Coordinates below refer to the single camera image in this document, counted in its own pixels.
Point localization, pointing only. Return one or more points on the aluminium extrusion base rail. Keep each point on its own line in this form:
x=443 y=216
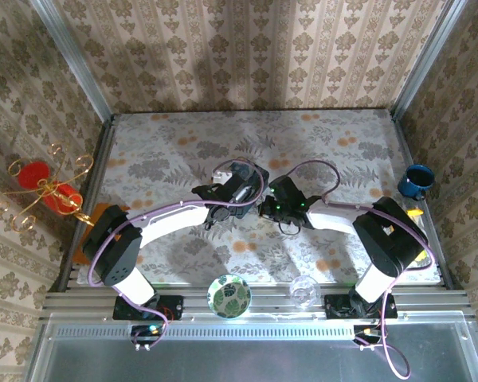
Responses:
x=271 y=298

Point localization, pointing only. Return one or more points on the red candle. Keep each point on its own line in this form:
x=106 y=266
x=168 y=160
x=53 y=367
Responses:
x=32 y=175
x=61 y=203

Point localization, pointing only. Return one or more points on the small left control board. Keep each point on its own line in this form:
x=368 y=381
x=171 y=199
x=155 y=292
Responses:
x=143 y=331

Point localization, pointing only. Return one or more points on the small right control board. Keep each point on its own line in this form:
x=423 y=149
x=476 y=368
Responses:
x=362 y=331

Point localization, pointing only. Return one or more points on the orange square pad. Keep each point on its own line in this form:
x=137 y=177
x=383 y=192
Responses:
x=97 y=211

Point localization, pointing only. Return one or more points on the floral patterned tablecloth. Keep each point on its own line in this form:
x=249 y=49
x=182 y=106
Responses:
x=239 y=131

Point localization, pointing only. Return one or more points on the aluminium table side rail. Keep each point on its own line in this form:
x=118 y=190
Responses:
x=402 y=139
x=102 y=159

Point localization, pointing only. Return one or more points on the aluminium frame post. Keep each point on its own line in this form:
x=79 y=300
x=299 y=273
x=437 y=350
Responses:
x=72 y=55
x=429 y=55

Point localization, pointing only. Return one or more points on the dark blue enamel mug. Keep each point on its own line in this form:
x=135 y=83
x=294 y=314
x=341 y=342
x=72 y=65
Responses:
x=412 y=190

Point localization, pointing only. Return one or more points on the yellow banana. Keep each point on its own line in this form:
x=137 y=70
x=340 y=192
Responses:
x=415 y=213

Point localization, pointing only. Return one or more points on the grey metal tray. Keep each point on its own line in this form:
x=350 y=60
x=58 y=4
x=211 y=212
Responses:
x=243 y=362

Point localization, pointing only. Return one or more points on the slotted metal strip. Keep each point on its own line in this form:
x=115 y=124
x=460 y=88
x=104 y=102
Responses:
x=263 y=331

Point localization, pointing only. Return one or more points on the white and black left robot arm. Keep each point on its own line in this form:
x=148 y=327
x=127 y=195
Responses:
x=167 y=221

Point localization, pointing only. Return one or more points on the clear drinking glass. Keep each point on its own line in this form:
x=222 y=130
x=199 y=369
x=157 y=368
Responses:
x=303 y=292

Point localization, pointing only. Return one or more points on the small control board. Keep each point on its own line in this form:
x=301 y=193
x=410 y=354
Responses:
x=143 y=331
x=362 y=331

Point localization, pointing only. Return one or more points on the green leaf pattern bowl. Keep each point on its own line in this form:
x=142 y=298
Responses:
x=229 y=296

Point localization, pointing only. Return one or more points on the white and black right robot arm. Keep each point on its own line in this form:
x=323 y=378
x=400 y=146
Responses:
x=338 y=217

